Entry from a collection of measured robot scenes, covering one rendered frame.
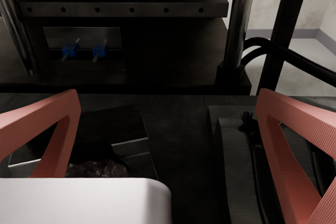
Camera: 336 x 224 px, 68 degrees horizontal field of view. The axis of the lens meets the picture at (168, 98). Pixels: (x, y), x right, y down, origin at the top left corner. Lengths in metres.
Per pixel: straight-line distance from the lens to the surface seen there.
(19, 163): 0.54
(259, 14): 3.30
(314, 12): 3.55
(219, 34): 1.31
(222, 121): 0.52
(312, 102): 0.89
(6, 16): 0.99
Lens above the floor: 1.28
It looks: 37 degrees down
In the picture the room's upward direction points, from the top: straight up
